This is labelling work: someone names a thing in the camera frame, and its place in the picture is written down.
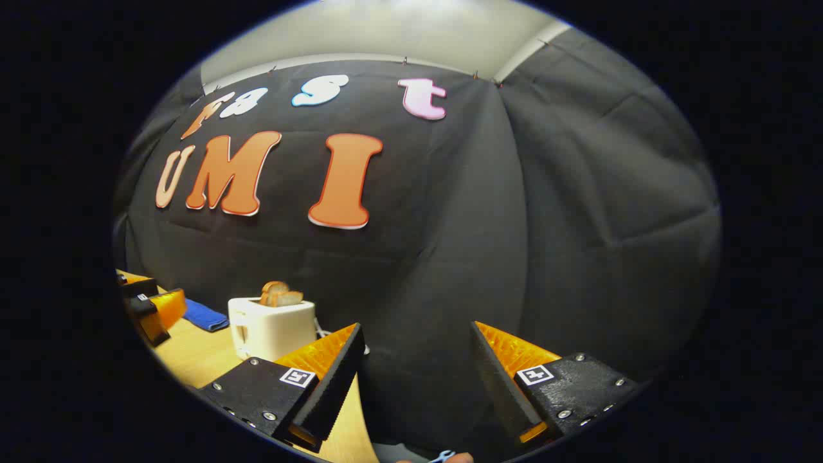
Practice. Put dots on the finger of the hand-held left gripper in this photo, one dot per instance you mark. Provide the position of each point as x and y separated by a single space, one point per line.
164 315
138 286

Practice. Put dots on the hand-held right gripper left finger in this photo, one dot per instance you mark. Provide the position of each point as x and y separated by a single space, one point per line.
334 392

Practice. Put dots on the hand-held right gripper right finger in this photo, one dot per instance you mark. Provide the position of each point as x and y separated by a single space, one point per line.
498 386

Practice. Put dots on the blue towel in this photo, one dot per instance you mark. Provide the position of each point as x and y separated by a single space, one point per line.
206 316

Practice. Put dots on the white toaster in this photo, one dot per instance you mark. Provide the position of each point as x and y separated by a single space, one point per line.
270 328

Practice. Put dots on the black backdrop cloth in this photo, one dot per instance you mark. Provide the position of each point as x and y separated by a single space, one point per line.
450 257

